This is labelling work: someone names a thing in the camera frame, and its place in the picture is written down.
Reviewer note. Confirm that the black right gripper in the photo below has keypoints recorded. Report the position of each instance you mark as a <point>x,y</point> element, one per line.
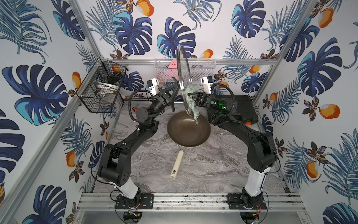
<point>203,101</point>

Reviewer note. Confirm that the glass pot lid black knob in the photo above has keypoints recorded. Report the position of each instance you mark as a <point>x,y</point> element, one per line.
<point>184,75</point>

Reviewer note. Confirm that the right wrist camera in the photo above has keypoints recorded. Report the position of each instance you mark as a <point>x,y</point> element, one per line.
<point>207,84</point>

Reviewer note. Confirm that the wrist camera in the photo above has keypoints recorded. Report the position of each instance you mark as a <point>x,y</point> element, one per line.
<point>207,84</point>
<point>152,86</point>

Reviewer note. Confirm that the frying pan cream handle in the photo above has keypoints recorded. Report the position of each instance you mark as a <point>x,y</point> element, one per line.
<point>187,132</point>

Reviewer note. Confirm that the green waffle cloth checkered trim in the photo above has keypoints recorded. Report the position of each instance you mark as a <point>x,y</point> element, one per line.
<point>191,100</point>

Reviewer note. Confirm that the pink triangular item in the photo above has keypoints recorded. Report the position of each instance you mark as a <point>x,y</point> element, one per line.
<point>171,71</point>

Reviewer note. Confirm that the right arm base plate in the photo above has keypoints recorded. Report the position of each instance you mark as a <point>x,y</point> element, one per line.
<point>243,201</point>

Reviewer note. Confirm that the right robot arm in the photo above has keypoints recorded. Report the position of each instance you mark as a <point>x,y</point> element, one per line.
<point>262,153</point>

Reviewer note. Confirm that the black plastic tool case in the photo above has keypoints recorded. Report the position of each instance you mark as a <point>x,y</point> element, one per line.
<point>244,111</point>

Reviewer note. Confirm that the black wire basket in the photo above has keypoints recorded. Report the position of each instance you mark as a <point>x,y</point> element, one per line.
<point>102,86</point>

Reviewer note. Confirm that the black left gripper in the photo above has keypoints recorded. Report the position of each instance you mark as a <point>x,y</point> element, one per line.
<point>165,95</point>

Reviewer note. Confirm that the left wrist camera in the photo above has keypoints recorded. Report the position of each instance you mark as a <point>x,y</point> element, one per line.
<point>152,86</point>

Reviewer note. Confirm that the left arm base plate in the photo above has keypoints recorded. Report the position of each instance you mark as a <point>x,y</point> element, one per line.
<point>142,201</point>

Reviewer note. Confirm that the aluminium front rail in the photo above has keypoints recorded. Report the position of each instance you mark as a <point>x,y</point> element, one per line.
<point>178,202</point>

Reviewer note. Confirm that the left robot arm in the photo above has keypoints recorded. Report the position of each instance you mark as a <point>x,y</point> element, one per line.
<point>114,165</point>

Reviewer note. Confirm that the white mesh wall basket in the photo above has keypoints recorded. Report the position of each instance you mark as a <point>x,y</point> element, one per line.
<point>198,68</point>

